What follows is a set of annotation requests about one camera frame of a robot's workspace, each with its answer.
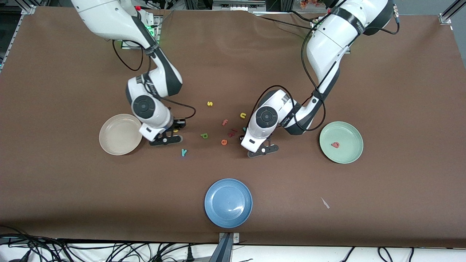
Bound grey metal frame structure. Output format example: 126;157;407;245
213;0;266;11

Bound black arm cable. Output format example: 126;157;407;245
247;7;400;132
112;38;196;120

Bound black tangled floor cable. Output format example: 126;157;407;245
51;238;219;262
0;225;51;262

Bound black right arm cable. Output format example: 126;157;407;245
112;38;196;120

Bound small metal bracket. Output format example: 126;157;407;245
218;232;241;243

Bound brown table cover sheet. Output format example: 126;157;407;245
0;5;466;249

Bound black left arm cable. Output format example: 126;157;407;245
247;7;400;132

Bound orange artificial flowers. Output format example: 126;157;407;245
299;0;328;9

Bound aluminium corner profile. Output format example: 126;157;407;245
439;0;466;25
0;4;37;71

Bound beige plate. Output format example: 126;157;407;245
99;114;143;156

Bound blue plate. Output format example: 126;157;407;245
204;178;253;229

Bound dark camera mount post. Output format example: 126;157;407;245
209;233;234;262

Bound pale green plate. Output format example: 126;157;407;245
319;121;364;164

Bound black cable on table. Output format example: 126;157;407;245
289;10;321;23
255;15;313;31

